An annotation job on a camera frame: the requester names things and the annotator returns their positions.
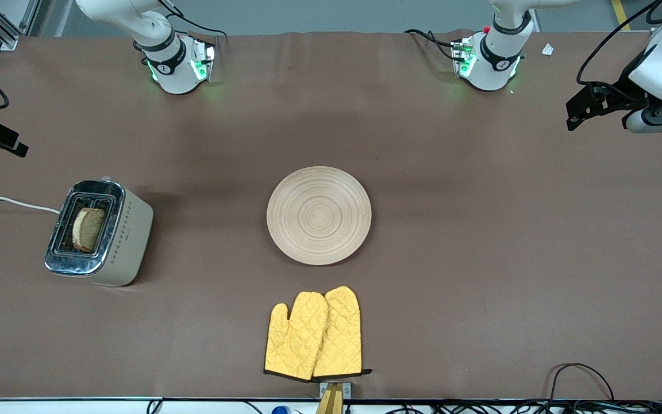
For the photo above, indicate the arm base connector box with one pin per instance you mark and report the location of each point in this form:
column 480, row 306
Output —
column 204, row 60
column 463, row 57

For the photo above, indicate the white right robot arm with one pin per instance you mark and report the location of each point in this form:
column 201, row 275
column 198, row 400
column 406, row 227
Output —
column 170, row 69

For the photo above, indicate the white paper scrap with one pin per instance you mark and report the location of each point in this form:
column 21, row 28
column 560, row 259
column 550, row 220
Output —
column 547, row 50

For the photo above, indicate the small metal bracket plate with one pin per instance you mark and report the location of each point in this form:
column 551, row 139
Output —
column 347, row 390

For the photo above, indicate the brown bread slice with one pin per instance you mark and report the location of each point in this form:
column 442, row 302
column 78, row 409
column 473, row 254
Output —
column 89, row 230

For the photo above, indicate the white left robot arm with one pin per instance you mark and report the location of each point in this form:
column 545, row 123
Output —
column 497, row 63

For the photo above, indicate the brown table cover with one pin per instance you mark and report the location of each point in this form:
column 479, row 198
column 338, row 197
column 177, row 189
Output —
column 193, row 322

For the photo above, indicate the round wooden plate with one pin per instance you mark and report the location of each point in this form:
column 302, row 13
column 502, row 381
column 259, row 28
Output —
column 319, row 215

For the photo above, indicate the wooden stick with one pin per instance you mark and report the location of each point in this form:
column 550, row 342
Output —
column 331, row 402

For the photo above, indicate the cream and chrome toaster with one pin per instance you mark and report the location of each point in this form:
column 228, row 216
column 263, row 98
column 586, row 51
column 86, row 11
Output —
column 127, row 241

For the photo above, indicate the blue round object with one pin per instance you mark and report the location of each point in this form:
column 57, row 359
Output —
column 280, row 410

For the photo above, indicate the yellow quilted oven mitt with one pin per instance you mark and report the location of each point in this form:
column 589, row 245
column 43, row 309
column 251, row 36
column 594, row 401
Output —
column 293, row 339
column 342, row 333

